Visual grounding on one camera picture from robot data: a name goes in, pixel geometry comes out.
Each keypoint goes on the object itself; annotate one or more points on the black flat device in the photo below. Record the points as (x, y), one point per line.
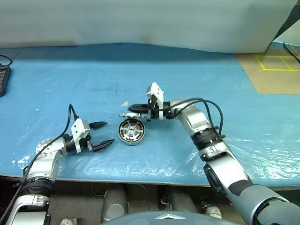
(3, 79)

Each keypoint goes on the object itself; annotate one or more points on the small beige tape scrap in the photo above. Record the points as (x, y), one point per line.
(125, 104)

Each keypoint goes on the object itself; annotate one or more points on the grey rounded cylinder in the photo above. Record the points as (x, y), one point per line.
(181, 201)
(114, 204)

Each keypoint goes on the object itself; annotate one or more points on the round motor housing copper windings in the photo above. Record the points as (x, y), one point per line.
(131, 143)

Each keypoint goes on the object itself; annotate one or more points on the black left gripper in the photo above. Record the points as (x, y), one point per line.
(86, 143)

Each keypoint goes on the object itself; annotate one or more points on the white backdrop board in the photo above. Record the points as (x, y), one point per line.
(140, 23)

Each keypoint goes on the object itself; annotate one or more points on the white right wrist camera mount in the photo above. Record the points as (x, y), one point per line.
(155, 90)

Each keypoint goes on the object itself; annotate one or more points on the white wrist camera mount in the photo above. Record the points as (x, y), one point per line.
(155, 90)
(78, 126)

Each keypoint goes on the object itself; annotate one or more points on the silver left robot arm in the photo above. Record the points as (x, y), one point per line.
(47, 152)

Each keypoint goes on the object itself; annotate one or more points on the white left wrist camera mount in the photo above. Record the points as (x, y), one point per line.
(78, 126)

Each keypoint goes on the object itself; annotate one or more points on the spoked silver rotor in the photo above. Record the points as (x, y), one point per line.
(130, 131)

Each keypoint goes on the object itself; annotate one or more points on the small white screwdriver tool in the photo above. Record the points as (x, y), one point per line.
(127, 114)

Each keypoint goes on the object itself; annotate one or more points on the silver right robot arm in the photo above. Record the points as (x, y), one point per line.
(197, 119)

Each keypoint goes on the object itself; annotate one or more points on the blue plastic table mat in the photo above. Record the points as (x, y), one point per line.
(164, 77)

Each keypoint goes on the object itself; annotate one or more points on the grey robot chest silver emblem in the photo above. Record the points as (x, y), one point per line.
(168, 218)

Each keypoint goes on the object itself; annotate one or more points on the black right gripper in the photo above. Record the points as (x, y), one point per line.
(153, 110)

